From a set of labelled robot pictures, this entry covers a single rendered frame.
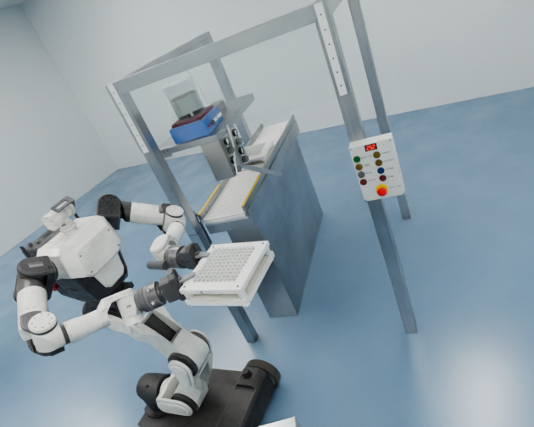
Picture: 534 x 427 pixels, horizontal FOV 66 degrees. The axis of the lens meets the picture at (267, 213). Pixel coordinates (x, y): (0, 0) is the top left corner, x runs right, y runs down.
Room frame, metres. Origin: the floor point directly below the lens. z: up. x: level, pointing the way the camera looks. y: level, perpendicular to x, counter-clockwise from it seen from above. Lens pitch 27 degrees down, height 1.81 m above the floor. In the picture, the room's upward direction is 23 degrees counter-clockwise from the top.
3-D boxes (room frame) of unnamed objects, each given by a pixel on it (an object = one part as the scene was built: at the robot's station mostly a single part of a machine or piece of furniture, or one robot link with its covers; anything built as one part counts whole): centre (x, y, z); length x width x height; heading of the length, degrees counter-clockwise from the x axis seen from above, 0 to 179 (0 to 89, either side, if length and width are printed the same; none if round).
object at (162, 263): (1.45, 0.44, 1.06); 0.11 x 0.11 x 0.11; 49
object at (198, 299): (1.21, 0.20, 1.02); 0.24 x 0.24 x 0.02; 57
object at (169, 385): (1.56, 0.74, 0.28); 0.21 x 0.20 x 0.13; 57
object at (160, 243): (1.51, 0.44, 1.08); 0.13 x 0.07 x 0.09; 165
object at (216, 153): (2.03, 0.07, 1.19); 0.22 x 0.11 x 0.20; 154
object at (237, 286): (1.21, 0.20, 1.07); 0.25 x 0.24 x 0.02; 147
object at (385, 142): (1.52, -0.49, 1.02); 0.17 x 0.06 x 0.26; 64
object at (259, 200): (2.60, -0.08, 0.83); 1.30 x 0.29 x 0.10; 154
